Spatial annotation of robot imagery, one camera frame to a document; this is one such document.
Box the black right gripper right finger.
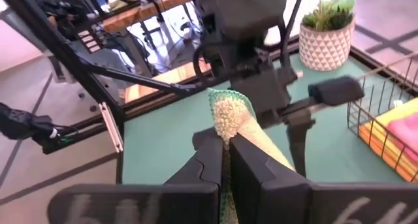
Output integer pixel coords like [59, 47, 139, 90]
[229, 134, 418, 224]

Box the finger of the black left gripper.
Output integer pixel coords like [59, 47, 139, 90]
[281, 76, 366, 178]

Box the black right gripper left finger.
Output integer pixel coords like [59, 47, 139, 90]
[47, 131, 227, 224]

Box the light green microfiber towel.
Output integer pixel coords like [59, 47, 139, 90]
[208, 88, 297, 224]

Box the yellow microfiber towel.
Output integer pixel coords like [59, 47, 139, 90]
[359, 98, 418, 179]

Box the pink microfiber towel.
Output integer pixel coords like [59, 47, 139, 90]
[387, 111, 418, 166]

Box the orange microfiber towel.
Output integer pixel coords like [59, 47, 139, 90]
[358, 125, 418, 183]

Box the succulent in white patterned pot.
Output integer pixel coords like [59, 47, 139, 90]
[298, 0, 356, 72]

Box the green table mat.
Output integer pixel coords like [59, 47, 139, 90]
[122, 52, 418, 185]

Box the wooden desk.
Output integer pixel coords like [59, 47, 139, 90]
[103, 0, 192, 34]

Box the white label stickers panel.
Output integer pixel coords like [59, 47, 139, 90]
[77, 29, 102, 54]

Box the person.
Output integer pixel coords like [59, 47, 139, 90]
[27, 0, 99, 40]

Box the dark wire basket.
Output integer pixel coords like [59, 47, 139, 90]
[346, 52, 418, 183]

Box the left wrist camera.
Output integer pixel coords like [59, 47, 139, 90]
[192, 0, 288, 42]

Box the silver aluminium bracket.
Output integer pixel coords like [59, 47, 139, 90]
[99, 101, 124, 153]

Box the black aluminium table frame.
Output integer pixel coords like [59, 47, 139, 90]
[0, 0, 418, 185]

